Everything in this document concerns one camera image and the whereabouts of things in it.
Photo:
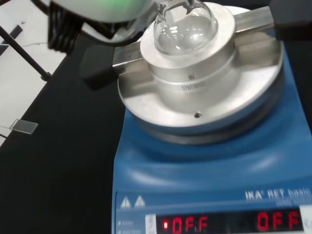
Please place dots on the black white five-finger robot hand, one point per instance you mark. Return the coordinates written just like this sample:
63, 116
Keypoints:
102, 12

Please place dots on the clear round-bottom glass flask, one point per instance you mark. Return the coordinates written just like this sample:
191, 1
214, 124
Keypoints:
185, 29

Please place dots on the black tripod leg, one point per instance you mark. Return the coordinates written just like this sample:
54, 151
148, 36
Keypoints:
24, 50

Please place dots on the clear plastic cloth clip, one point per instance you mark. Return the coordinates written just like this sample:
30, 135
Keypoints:
24, 125

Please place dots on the black cloth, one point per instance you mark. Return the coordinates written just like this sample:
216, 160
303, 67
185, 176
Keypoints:
61, 158

